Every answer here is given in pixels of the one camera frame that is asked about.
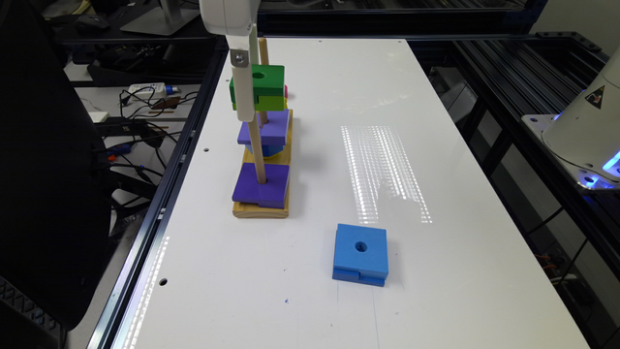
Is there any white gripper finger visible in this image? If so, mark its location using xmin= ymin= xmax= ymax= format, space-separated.
xmin=227 ymin=34 xmax=256 ymax=122
xmin=249 ymin=24 xmax=261 ymax=65

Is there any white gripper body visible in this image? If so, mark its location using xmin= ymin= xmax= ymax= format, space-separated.
xmin=199 ymin=0 xmax=261 ymax=36

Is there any green square block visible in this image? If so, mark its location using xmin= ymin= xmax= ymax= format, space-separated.
xmin=252 ymin=64 xmax=286 ymax=111

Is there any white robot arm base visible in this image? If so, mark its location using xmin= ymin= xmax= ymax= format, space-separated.
xmin=521 ymin=53 xmax=619 ymax=190

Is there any light purple square block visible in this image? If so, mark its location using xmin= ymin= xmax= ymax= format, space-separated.
xmin=237 ymin=109 xmax=290 ymax=145

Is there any blue block under purple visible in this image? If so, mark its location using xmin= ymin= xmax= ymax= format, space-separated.
xmin=262 ymin=145 xmax=285 ymax=158

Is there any dark purple square block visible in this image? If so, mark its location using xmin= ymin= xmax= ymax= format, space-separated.
xmin=232 ymin=163 xmax=290 ymax=208

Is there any blue square block with hole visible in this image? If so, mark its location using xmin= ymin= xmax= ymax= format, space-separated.
xmin=332 ymin=224 xmax=388 ymax=287

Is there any rear wooden peg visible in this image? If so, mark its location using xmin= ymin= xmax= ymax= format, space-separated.
xmin=259 ymin=37 xmax=269 ymax=65

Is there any wooden peg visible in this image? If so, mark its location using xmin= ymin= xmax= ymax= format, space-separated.
xmin=259 ymin=37 xmax=269 ymax=65
xmin=259 ymin=111 xmax=268 ymax=125
xmin=248 ymin=116 xmax=266 ymax=184

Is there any silver monitor stand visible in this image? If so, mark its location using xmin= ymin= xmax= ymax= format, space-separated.
xmin=120 ymin=0 xmax=200 ymax=36

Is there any middle wooden peg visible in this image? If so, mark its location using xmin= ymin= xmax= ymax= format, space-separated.
xmin=259 ymin=111 xmax=268 ymax=125

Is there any front wooden peg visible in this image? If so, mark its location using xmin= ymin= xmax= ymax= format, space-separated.
xmin=248 ymin=116 xmax=266 ymax=184

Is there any white power strip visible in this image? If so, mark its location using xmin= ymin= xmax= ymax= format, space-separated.
xmin=128 ymin=82 xmax=180 ymax=98

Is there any black computer mouse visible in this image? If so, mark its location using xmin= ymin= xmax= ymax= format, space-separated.
xmin=74 ymin=15 xmax=109 ymax=33

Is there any wooden base board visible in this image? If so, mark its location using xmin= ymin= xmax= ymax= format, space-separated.
xmin=232 ymin=110 xmax=293 ymax=218

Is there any black office chair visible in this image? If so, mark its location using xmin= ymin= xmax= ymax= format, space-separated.
xmin=1 ymin=1 xmax=111 ymax=348

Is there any black cables bundle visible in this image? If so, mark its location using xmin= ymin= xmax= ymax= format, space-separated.
xmin=91 ymin=85 xmax=200 ymax=214

